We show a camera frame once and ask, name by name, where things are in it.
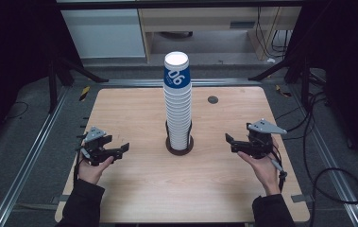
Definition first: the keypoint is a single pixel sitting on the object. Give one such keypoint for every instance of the yellow black striped tape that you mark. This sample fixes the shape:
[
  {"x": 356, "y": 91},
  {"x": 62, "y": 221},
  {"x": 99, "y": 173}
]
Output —
[
  {"x": 283, "y": 91},
  {"x": 84, "y": 93}
]

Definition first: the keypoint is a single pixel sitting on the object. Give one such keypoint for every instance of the blue label paper cup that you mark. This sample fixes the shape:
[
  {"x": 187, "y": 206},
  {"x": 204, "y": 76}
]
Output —
[{"x": 176, "y": 77}]

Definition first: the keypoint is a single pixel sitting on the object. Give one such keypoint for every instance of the aluminium floor rail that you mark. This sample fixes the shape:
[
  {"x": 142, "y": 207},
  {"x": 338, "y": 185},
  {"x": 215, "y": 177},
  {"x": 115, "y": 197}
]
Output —
[
  {"x": 25, "y": 167},
  {"x": 331, "y": 164}
]

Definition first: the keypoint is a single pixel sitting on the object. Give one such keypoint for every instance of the white cabinet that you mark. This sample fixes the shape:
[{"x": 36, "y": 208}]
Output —
[{"x": 104, "y": 33}]

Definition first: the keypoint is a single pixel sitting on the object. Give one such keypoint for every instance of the black round table grommet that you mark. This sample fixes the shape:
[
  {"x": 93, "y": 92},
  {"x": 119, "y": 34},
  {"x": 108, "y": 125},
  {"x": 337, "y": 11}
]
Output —
[{"x": 213, "y": 99}]

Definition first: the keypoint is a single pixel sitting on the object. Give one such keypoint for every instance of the black metal stand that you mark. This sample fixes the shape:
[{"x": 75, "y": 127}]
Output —
[
  {"x": 304, "y": 82},
  {"x": 53, "y": 85}
]

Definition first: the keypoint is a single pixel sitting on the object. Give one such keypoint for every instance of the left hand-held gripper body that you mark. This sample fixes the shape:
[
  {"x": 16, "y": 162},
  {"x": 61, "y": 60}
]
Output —
[{"x": 94, "y": 134}]

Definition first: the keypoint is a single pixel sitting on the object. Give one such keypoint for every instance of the grey tape strip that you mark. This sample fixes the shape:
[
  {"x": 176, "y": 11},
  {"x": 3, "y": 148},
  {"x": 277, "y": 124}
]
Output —
[
  {"x": 302, "y": 198},
  {"x": 60, "y": 199}
]

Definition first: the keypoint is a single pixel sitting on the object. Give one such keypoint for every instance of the light wooden desk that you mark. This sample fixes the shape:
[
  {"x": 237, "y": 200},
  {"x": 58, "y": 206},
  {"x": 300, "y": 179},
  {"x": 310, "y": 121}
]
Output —
[{"x": 195, "y": 19}]

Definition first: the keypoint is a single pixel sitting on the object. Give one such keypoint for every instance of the person's left hand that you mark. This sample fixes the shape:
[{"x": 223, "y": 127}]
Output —
[{"x": 91, "y": 173}]

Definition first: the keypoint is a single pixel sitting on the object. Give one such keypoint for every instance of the person's right hand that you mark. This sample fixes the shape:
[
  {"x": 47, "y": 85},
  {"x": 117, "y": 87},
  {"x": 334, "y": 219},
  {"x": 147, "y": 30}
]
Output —
[{"x": 263, "y": 171}]

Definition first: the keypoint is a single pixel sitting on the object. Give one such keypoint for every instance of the stack of white paper cups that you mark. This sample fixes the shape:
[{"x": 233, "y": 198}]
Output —
[{"x": 178, "y": 119}]

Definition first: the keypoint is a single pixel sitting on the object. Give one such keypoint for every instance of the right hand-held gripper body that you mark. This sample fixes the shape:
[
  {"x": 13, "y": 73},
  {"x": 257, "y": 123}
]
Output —
[{"x": 263, "y": 126}]

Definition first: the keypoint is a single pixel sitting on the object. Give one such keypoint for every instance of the brown cup holder black rods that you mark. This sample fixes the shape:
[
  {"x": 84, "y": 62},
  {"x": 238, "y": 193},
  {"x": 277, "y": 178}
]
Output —
[{"x": 179, "y": 151}]

